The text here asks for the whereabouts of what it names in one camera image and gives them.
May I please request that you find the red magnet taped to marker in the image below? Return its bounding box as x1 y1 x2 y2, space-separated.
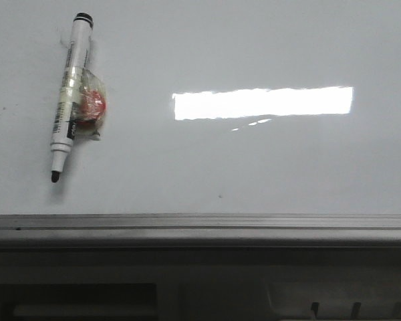
73 70 107 140

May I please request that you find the white black whiteboard marker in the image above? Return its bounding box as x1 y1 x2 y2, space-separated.
50 12 94 183

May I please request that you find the white whiteboard surface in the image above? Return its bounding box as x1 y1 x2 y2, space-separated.
0 1 401 214

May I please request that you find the grey aluminium whiteboard frame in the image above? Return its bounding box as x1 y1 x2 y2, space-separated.
0 213 401 249

